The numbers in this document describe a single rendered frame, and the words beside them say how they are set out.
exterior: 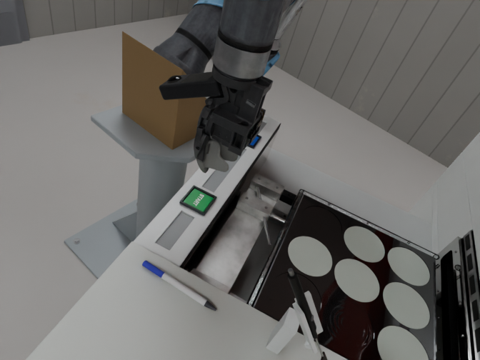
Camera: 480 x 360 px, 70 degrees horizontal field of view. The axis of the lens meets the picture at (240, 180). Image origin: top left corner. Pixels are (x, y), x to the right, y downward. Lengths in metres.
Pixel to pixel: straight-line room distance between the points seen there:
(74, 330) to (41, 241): 1.31
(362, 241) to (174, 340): 0.50
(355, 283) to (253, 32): 0.54
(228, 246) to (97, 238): 1.13
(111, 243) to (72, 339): 1.24
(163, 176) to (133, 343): 0.69
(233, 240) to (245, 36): 0.45
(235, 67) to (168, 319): 0.37
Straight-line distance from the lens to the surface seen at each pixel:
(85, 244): 1.78
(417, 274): 0.90
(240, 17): 0.45
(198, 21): 0.99
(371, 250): 0.86
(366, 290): 0.79
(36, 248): 1.83
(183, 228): 0.66
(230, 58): 0.47
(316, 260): 0.77
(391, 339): 0.77
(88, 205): 1.95
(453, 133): 3.25
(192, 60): 0.95
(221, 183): 0.75
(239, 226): 0.78
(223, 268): 0.71
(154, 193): 1.21
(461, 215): 1.06
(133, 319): 0.56
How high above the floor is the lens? 1.48
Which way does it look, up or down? 43 degrees down
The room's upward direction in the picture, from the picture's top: 18 degrees clockwise
